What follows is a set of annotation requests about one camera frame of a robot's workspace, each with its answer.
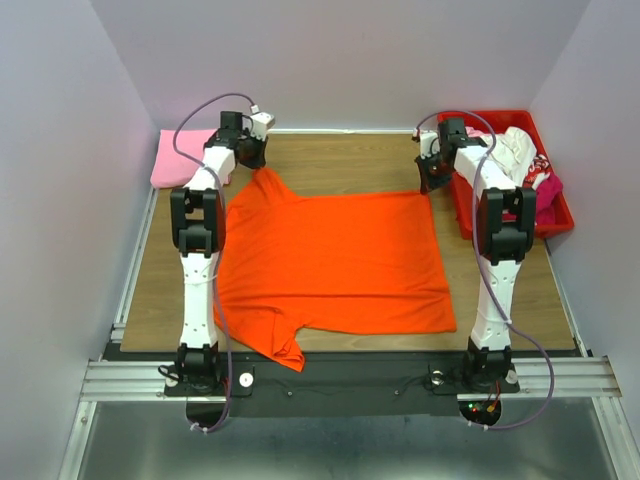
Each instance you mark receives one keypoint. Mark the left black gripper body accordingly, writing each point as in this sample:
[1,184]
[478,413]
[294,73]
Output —
[252,150]

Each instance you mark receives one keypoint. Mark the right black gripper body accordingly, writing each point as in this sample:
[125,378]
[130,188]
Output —
[434,172]

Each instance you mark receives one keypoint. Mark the orange t-shirt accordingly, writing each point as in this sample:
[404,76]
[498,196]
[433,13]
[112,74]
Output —
[363,264]

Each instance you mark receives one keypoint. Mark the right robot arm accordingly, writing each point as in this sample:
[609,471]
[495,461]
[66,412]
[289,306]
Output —
[503,227]

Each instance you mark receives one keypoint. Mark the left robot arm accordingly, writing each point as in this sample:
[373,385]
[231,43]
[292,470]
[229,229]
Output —
[198,227]

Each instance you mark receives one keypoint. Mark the red plastic bin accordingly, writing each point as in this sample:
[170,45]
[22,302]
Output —
[484,126]

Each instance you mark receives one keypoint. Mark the folded pink t-shirt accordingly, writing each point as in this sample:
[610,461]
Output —
[174,170]

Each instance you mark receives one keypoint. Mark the white garment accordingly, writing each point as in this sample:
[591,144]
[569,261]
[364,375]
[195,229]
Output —
[517,157]

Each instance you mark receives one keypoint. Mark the magenta garment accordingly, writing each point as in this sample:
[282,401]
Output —
[546,192]

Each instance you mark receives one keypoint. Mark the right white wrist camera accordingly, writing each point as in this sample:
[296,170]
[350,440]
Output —
[428,141]

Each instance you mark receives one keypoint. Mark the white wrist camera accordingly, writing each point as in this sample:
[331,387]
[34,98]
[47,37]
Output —
[260,124]
[428,141]

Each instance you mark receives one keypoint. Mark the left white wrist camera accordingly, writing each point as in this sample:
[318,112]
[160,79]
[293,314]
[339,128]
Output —
[260,124]

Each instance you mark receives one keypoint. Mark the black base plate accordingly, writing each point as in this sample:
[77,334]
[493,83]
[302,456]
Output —
[331,385]

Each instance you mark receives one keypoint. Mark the aluminium rail frame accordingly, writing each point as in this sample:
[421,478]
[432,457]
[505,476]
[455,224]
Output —
[563,423]

